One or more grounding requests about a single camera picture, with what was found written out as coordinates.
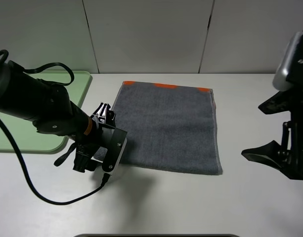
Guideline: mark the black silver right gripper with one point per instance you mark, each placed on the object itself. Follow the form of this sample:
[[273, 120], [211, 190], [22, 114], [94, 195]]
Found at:
[[287, 157]]

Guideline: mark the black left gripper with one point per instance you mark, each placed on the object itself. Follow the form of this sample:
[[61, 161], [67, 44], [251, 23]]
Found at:
[[111, 138]]

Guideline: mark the grey towel with orange patches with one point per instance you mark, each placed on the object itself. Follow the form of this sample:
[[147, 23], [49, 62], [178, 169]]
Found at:
[[169, 127]]

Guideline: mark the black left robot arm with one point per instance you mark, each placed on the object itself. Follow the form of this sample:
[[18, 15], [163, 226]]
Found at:
[[47, 105]]

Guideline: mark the light green plastic tray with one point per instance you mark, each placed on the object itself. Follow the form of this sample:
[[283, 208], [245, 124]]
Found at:
[[25, 134]]

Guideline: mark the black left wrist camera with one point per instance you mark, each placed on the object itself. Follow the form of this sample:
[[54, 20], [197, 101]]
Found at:
[[83, 159]]

